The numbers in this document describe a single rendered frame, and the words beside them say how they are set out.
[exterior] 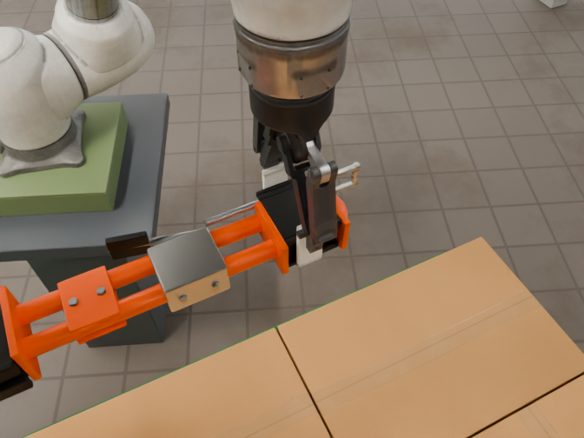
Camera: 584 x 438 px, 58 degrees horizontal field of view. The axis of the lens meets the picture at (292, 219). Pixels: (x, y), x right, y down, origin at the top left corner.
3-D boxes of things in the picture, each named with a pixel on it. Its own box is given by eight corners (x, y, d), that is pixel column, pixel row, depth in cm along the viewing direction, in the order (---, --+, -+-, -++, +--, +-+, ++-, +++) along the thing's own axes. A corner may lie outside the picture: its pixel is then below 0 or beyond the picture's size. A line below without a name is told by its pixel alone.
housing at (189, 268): (172, 316, 57) (164, 295, 53) (153, 268, 61) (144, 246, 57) (232, 290, 59) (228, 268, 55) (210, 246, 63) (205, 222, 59)
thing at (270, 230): (282, 275, 60) (282, 250, 56) (255, 228, 64) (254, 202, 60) (347, 248, 62) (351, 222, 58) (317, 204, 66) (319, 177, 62)
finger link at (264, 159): (271, 131, 49) (265, 117, 50) (256, 171, 60) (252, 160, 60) (308, 118, 50) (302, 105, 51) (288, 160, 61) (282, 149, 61)
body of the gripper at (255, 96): (231, 56, 46) (240, 135, 54) (272, 114, 42) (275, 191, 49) (308, 34, 48) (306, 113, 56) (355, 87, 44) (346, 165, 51)
